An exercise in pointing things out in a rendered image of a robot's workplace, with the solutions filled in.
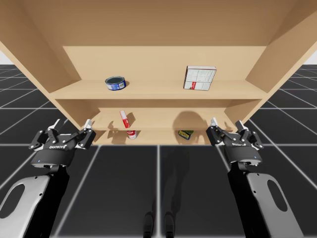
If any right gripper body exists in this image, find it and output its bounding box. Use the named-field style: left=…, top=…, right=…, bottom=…
left=221, top=131, right=263, bottom=165

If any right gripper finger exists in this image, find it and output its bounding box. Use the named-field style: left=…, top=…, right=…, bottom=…
left=206, top=118, right=231, bottom=147
left=235, top=120, right=264, bottom=151

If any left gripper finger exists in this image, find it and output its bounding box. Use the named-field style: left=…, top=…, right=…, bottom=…
left=29, top=119, right=62, bottom=152
left=64, top=119, right=97, bottom=151

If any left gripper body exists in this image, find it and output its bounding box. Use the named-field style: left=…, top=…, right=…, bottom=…
left=30, top=133, right=76, bottom=169

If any blue flat can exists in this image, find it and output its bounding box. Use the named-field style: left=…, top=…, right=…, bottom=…
left=105, top=76, right=126, bottom=92

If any red and white carton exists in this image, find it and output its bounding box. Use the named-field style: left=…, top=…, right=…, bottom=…
left=183, top=65, right=218, bottom=92

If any pale wooden shelf unit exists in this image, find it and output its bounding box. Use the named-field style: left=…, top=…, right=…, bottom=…
left=0, top=0, right=317, bottom=146

